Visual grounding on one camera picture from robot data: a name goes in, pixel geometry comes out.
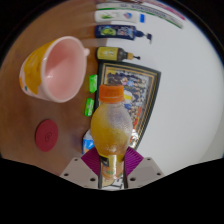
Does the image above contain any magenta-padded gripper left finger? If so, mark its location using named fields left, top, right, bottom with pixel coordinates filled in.
left=59, top=147, right=102, bottom=189

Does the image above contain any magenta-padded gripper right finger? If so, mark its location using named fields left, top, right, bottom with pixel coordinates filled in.
left=123, top=146, right=165, bottom=189

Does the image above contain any orange juice bottle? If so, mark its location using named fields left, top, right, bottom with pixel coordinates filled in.
left=90, top=84, right=134, bottom=181

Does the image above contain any flat round red coaster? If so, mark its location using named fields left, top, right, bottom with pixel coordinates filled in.
left=34, top=119, right=59, bottom=153

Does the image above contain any framed group picture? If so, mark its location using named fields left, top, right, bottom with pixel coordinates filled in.
left=94, top=60, right=162, bottom=151

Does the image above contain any pink and yellow mug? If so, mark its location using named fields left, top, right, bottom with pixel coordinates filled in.
left=18, top=35, right=91, bottom=104

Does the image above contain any brown yellow pump bottle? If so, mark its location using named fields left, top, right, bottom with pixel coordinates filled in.
left=95, top=46, right=141, bottom=62

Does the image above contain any dark blue pump bottle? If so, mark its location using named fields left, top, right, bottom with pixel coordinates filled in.
left=94, top=24, right=153, bottom=44

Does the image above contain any white shampoo bottle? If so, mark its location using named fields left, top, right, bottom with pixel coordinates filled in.
left=93, top=9, right=146, bottom=25

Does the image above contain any tall green and white box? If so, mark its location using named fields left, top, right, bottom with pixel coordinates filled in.
left=96, top=2, right=185, bottom=30

